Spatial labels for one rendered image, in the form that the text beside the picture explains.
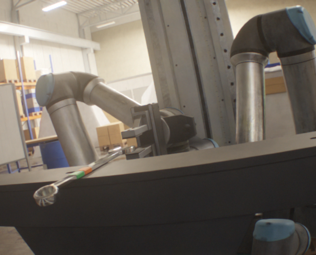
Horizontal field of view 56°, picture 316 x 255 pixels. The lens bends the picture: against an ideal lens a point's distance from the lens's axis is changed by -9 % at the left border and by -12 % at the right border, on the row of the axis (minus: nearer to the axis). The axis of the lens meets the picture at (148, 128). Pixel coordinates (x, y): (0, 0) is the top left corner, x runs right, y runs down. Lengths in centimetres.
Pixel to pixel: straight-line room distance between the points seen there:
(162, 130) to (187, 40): 65
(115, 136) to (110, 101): 907
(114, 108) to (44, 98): 25
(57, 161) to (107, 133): 477
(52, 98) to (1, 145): 398
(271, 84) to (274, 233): 309
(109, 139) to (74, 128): 918
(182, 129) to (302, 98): 37
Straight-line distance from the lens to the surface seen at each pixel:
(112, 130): 1023
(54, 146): 569
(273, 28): 91
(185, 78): 130
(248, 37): 93
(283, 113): 363
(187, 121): 72
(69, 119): 114
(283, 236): 69
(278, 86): 368
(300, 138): 41
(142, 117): 66
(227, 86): 123
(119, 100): 114
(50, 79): 117
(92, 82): 122
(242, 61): 92
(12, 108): 524
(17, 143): 523
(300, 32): 88
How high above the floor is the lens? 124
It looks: 5 degrees down
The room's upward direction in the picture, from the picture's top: 11 degrees counter-clockwise
